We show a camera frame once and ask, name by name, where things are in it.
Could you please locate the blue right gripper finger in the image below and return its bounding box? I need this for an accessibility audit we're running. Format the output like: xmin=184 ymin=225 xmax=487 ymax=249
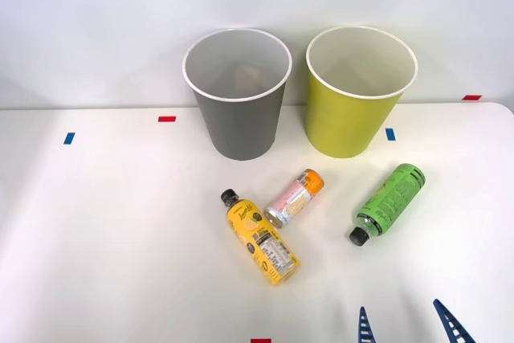
xmin=432 ymin=298 xmax=478 ymax=343
xmin=357 ymin=305 xmax=379 ymax=343

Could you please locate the green bottle with black cap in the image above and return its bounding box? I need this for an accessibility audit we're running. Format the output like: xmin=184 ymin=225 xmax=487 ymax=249
xmin=348 ymin=162 xmax=426 ymax=247

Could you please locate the yellow bottle with black cap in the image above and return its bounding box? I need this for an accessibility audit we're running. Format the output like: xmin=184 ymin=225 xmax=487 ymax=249
xmin=219 ymin=188 xmax=302 ymax=288

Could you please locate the orange and pink drink can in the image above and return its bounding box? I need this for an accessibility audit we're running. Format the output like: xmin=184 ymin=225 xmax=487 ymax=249
xmin=263 ymin=168 xmax=325 ymax=230

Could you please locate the yellow-green plastic waste bin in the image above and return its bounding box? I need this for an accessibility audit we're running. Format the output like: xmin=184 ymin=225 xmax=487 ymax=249
xmin=305 ymin=25 xmax=419 ymax=159

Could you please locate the grey plastic waste bin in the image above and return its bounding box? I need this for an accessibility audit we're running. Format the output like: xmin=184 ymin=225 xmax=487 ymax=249
xmin=182 ymin=27 xmax=293 ymax=161

